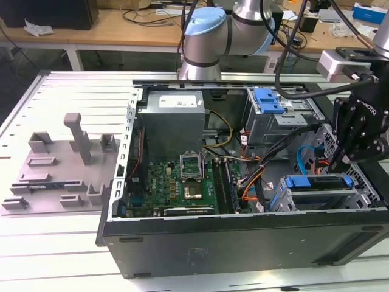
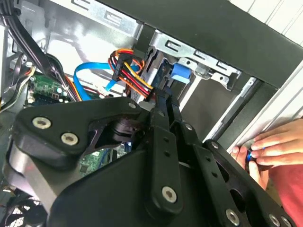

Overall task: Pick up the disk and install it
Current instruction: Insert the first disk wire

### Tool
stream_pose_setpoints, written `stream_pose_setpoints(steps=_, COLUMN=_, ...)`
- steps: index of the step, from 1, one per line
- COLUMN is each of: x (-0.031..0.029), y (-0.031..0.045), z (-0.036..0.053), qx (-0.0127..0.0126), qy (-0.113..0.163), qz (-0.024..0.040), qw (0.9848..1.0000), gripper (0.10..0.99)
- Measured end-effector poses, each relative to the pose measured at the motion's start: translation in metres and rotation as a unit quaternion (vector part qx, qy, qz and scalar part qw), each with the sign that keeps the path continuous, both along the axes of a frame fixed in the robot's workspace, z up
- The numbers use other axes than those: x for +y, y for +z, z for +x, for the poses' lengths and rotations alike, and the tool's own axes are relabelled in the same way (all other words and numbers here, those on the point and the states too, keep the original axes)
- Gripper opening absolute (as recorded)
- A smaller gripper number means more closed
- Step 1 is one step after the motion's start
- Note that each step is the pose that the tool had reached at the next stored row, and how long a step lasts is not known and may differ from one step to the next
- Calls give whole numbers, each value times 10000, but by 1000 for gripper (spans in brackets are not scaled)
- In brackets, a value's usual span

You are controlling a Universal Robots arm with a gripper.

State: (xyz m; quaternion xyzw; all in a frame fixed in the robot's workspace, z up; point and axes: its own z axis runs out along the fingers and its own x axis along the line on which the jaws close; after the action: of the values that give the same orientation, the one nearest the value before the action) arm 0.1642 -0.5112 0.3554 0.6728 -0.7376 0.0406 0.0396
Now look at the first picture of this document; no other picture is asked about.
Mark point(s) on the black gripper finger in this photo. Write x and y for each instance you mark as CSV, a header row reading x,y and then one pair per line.
x,y
370,149
343,118

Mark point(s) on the hard disk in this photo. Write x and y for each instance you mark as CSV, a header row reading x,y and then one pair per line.
x,y
299,182

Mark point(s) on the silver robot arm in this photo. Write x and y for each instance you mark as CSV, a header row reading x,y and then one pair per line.
x,y
206,48

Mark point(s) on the metal disk bay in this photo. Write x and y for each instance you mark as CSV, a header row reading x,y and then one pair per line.
x,y
319,200

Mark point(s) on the metal drive cage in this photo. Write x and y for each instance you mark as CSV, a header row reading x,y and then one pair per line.
x,y
273,127

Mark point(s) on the wooden desk with boxes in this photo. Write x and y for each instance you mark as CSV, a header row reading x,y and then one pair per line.
x,y
322,45

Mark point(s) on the blue plastic drive latch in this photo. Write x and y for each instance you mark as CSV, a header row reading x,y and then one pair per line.
x,y
267,100

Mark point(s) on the clear plastic bags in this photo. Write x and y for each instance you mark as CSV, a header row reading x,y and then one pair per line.
x,y
338,32

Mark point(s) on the small black box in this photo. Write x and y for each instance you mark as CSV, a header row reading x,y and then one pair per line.
x,y
308,25

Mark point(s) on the blue cardboard box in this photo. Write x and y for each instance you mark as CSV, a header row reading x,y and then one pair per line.
x,y
370,13

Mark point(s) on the flat silver box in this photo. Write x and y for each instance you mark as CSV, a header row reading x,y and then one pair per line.
x,y
323,15

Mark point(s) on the black RAM slot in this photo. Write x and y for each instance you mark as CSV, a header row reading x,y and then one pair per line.
x,y
222,188
226,188
218,188

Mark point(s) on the thin metal locking lever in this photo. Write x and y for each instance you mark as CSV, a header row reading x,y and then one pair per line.
x,y
201,165

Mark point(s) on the CPU socket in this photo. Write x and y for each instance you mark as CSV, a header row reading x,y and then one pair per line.
x,y
193,191

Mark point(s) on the grey metal power supply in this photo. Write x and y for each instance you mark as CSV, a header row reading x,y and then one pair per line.
x,y
170,130

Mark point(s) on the black graphics card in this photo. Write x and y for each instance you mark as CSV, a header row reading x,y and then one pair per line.
x,y
188,211

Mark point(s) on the black metal PC case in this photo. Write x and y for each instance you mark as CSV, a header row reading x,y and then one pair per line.
x,y
212,249

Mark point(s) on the green motherboard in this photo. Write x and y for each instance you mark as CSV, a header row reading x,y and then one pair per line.
x,y
164,194

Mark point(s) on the long wooden desk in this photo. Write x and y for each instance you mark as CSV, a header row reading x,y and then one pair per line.
x,y
106,33

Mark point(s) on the grey plastic parts rack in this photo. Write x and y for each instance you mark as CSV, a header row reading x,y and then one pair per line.
x,y
60,173

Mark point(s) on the black computer tower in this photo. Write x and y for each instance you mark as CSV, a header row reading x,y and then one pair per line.
x,y
48,13

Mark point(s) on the crumpled white plastic bag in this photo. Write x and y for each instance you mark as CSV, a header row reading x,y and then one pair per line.
x,y
38,29

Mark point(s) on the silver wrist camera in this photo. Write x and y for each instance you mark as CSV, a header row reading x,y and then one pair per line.
x,y
334,65

